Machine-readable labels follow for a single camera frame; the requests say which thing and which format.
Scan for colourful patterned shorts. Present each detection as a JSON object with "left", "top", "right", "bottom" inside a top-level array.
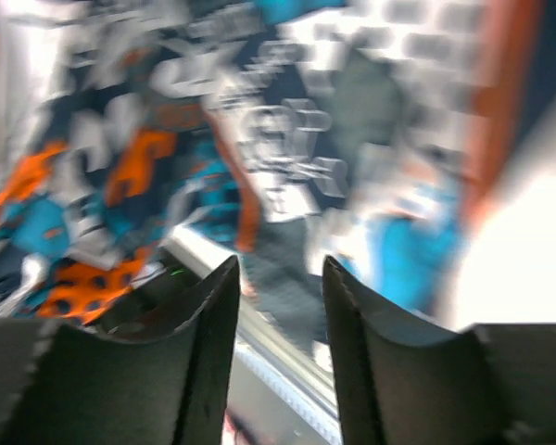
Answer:
[{"left": 0, "top": 1, "right": 556, "bottom": 346}]

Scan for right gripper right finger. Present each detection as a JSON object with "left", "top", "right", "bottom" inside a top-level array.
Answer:
[{"left": 322, "top": 257, "right": 556, "bottom": 445}]

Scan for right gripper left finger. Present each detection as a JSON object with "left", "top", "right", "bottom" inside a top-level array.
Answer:
[{"left": 0, "top": 257, "right": 239, "bottom": 444}]

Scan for aluminium rail beam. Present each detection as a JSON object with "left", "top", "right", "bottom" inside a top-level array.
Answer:
[{"left": 161, "top": 226, "right": 344, "bottom": 445}]

